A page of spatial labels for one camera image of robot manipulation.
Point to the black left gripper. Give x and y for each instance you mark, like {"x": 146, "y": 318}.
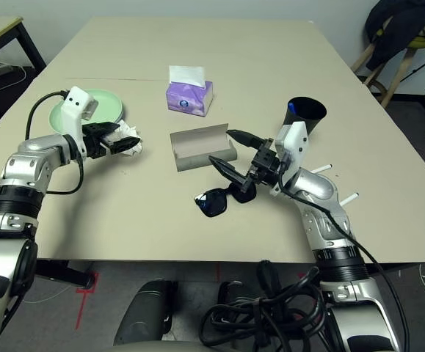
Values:
{"x": 94, "y": 143}

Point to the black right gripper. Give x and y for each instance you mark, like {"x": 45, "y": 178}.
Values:
{"x": 267, "y": 165}

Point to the green plastic plate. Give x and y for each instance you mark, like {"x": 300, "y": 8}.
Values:
{"x": 105, "y": 100}

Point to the grey glasses case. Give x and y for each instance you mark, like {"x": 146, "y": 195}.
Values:
{"x": 197, "y": 146}

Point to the black sunglasses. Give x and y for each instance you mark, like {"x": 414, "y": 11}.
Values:
{"x": 212, "y": 205}

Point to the blue cap whiteboard marker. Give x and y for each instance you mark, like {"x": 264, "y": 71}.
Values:
{"x": 348, "y": 199}
{"x": 292, "y": 107}

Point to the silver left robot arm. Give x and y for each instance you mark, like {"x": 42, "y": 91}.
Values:
{"x": 25, "y": 172}

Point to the purple tissue pack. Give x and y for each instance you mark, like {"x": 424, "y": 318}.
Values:
{"x": 186, "y": 100}

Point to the black cap whiteboard marker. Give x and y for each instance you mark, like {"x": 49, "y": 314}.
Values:
{"x": 320, "y": 168}

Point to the black plastic cup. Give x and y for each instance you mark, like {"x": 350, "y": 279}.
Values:
{"x": 313, "y": 110}

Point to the white tissue sheet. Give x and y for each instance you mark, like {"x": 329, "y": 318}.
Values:
{"x": 186, "y": 75}

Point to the grey robot right leg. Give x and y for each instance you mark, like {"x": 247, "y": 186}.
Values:
{"x": 238, "y": 293}

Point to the grey robot leg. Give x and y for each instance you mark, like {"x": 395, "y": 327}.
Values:
{"x": 238, "y": 293}
{"x": 142, "y": 315}

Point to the red floor tape mark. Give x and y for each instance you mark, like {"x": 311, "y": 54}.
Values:
{"x": 83, "y": 300}

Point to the grey robot left leg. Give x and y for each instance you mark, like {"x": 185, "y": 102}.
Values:
{"x": 142, "y": 315}

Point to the black jacket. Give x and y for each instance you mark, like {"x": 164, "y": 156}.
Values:
{"x": 392, "y": 25}

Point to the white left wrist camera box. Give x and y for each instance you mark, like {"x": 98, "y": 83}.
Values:
{"x": 76, "y": 106}

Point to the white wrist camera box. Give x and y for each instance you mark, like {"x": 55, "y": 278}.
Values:
{"x": 76, "y": 106}
{"x": 294, "y": 146}

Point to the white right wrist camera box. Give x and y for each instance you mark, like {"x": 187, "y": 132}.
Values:
{"x": 294, "y": 146}

